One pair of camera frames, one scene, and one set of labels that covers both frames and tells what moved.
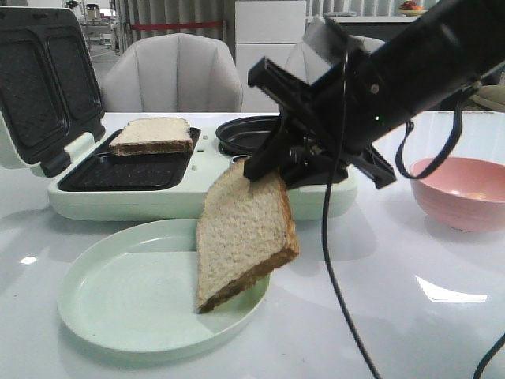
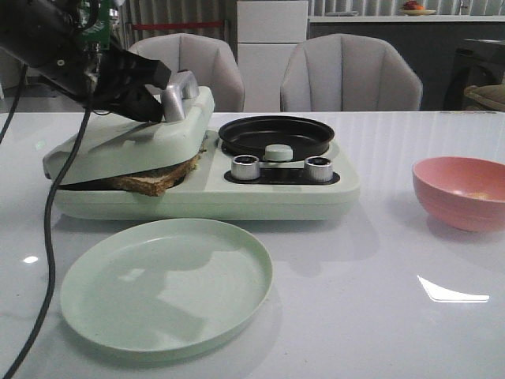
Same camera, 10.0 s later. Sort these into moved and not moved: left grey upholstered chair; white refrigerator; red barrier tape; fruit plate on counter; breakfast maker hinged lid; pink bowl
Moved: breakfast maker hinged lid
Not moved: white refrigerator; pink bowl; red barrier tape; left grey upholstered chair; fruit plate on counter
